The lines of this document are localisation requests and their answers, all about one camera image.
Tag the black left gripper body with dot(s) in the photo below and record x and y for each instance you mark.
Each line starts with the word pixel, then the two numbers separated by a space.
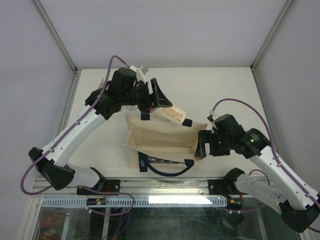
pixel 140 96

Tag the aluminium front rail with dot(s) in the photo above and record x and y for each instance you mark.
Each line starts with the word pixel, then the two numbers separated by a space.
pixel 142 187

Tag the beige bottle with round cap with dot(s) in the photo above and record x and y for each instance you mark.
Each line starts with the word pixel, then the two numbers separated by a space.
pixel 173 114

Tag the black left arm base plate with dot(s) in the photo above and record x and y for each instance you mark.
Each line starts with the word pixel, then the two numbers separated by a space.
pixel 104 187

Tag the white slotted cable duct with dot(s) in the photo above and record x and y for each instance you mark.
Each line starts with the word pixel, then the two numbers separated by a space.
pixel 155 201

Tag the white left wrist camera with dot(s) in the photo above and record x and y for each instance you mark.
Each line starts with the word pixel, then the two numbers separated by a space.
pixel 140 72

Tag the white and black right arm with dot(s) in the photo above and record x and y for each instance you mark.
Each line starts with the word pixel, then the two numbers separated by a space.
pixel 296 202

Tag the cream canvas tote bag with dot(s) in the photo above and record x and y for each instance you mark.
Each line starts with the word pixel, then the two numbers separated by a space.
pixel 166 144

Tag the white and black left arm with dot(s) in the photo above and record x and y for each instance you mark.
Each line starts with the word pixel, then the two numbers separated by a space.
pixel 51 161

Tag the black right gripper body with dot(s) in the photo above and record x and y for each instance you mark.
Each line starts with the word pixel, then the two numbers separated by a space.
pixel 219 145

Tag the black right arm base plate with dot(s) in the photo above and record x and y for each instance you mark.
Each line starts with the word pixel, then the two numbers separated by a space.
pixel 221 187

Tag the clear bottle with white cap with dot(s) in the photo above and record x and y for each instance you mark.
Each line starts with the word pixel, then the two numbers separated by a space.
pixel 131 107

